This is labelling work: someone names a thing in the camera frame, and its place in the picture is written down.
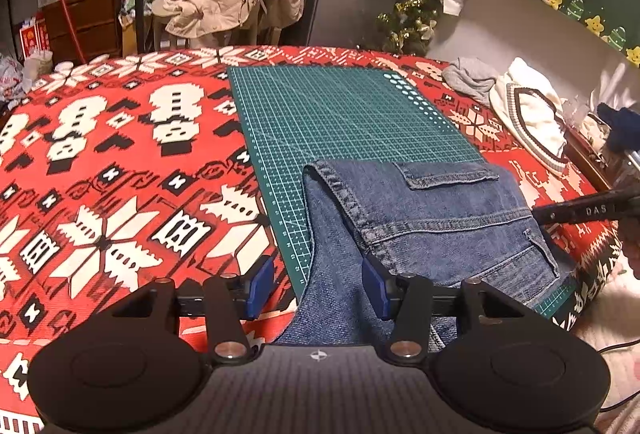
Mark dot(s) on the red patterned blanket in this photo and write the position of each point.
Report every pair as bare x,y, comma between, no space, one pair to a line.
125,164

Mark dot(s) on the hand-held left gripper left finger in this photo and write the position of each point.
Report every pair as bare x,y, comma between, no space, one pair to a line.
257,286

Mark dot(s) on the red paper packet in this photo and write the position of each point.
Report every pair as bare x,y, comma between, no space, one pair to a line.
34,36

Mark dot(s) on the blue denim shorts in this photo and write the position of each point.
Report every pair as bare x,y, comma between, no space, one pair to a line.
440,224

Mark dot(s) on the crumpled clear plastic bag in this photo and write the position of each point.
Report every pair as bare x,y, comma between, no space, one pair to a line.
12,76

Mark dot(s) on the small decorated Christmas tree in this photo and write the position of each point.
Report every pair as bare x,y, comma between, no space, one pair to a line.
410,21

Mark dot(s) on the green cutting mat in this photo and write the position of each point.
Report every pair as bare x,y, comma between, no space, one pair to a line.
340,114

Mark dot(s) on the navy blue knit cloth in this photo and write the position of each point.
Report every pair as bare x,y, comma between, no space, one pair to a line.
622,129

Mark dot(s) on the grey knit sweater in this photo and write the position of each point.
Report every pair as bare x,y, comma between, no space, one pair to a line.
470,79

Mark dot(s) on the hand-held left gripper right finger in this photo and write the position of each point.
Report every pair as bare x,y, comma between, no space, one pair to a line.
376,289

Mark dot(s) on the white sweater with maroon trim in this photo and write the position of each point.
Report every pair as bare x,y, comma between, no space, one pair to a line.
530,114

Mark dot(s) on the person's fluffy white clothing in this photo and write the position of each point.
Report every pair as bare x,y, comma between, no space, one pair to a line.
615,304

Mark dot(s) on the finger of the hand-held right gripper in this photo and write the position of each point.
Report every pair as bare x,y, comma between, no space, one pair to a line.
555,214

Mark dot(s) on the brown wooden drawer cabinet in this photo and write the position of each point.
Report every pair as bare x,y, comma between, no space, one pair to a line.
85,29

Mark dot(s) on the red broom stick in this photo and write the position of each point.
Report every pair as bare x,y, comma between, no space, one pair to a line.
67,19

